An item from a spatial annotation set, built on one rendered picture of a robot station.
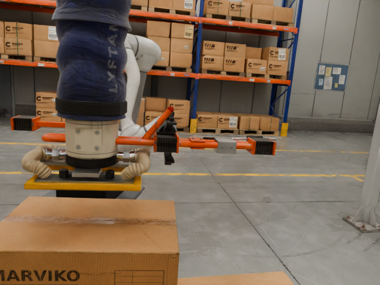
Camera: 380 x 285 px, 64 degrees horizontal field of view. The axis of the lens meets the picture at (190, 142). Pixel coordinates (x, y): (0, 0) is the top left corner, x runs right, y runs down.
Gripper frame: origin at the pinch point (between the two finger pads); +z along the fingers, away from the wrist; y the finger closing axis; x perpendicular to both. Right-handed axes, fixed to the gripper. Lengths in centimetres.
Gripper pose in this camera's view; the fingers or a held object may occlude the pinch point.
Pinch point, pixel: (171, 142)
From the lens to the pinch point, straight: 106.9
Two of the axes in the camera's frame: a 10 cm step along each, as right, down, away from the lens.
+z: 1.5, 2.1, -9.7
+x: -9.9, -0.3, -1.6
